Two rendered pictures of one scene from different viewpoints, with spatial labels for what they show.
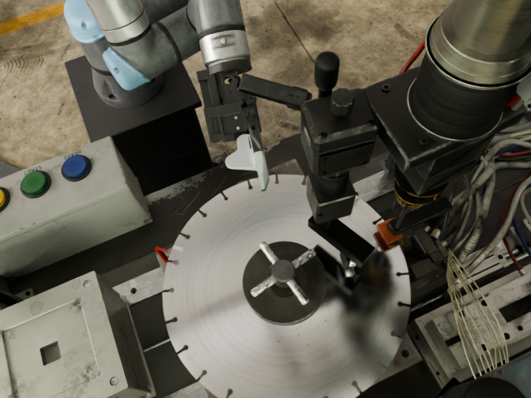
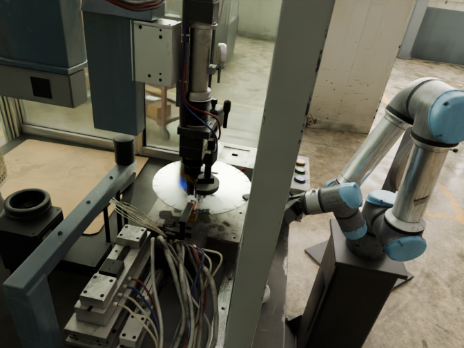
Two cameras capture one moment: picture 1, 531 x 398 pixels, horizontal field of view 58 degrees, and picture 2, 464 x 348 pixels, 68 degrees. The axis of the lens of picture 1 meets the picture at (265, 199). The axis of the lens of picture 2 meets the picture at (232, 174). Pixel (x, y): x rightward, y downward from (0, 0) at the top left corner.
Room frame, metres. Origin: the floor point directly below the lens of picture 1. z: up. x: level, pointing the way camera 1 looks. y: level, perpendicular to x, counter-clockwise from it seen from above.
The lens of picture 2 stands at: (0.63, -0.87, 1.59)
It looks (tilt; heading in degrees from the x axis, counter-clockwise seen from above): 31 degrees down; 112
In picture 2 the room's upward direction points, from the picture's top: 8 degrees clockwise
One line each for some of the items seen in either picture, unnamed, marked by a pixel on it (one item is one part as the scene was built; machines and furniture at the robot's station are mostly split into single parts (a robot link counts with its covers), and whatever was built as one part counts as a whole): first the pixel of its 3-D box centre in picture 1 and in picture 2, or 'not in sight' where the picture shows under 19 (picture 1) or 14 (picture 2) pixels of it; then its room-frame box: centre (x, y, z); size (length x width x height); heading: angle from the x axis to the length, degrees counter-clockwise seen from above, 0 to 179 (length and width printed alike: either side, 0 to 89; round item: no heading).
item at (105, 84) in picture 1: (122, 65); (370, 235); (0.75, 0.26, 0.80); 0.15 x 0.15 x 0.10
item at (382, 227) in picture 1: (411, 226); (186, 219); (0.24, -0.20, 0.95); 0.10 x 0.03 x 0.07; 106
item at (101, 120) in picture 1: (170, 164); (338, 308); (0.75, 0.26, 0.37); 0.40 x 0.40 x 0.75; 16
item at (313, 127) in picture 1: (334, 162); (211, 132); (0.23, -0.07, 1.17); 0.06 x 0.05 x 0.20; 97
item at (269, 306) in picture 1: (284, 279); (203, 180); (0.18, -0.01, 0.96); 0.11 x 0.11 x 0.03
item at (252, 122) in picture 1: (253, 132); not in sight; (0.42, 0.00, 0.97); 0.09 x 0.02 x 0.05; 3
